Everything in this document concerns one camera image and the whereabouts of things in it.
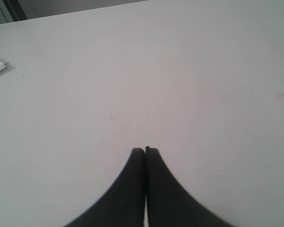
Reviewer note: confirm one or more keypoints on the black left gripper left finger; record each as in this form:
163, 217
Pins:
123, 204

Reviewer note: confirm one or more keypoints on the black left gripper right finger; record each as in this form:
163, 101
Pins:
168, 203

